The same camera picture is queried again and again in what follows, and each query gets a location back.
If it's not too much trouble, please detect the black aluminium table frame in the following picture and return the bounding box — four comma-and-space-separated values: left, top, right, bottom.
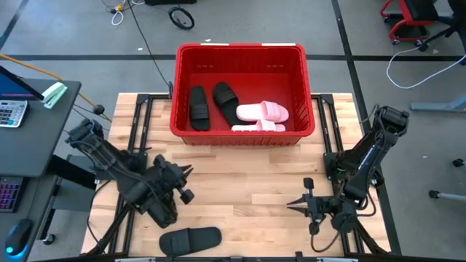
82, 92, 392, 262

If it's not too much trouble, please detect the grey desk calculator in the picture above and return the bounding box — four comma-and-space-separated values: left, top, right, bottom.
0, 100, 29, 129

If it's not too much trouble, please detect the backlit computer keyboard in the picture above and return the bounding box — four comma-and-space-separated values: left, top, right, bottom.
0, 177, 23, 213

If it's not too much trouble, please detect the grey desk foot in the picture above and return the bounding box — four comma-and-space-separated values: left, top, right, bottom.
410, 92, 466, 113

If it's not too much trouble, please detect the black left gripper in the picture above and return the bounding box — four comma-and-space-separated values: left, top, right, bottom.
151, 154, 196, 205

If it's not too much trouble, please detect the mint green stapler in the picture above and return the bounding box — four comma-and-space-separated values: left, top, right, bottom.
41, 82, 68, 110

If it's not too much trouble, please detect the black slide sandal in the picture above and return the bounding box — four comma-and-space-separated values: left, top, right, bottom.
188, 85, 211, 132
158, 226, 223, 257
147, 196, 178, 229
211, 82, 252, 127

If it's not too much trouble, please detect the black floor cable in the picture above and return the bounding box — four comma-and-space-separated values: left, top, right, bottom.
125, 0, 172, 92

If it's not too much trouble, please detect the large red plastic bin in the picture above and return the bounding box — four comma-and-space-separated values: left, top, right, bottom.
169, 42, 316, 146

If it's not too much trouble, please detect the grey leg with black caster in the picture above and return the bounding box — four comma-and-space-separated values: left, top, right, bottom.
428, 188, 466, 203

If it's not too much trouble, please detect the red frame chair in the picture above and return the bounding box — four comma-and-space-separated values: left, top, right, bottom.
380, 0, 440, 47

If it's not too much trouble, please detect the long white floor cable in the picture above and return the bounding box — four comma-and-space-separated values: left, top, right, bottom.
385, 45, 466, 90

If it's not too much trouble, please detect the black office chair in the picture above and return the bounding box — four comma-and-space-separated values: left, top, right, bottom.
418, 0, 466, 66

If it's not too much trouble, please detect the dark grey desk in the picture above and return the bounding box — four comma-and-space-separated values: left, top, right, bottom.
0, 78, 82, 262

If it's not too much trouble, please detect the black computer mouse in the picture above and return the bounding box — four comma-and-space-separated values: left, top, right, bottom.
4, 218, 34, 258

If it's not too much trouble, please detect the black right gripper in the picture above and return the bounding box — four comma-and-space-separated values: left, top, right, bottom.
285, 177, 332, 236

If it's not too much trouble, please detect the black computer monitor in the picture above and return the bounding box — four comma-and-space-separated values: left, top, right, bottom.
0, 65, 45, 102

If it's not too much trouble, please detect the white cable with yellow plug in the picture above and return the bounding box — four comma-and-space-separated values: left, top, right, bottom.
110, 0, 146, 26

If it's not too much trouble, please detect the pale pink slide sandal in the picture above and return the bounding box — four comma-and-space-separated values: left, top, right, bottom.
235, 100, 290, 124
231, 119, 287, 132

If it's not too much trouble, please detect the coiled black cable ring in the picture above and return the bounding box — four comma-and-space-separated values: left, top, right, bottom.
167, 6, 195, 31

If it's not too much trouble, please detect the yellow floor cable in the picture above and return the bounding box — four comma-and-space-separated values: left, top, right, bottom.
0, 53, 112, 123

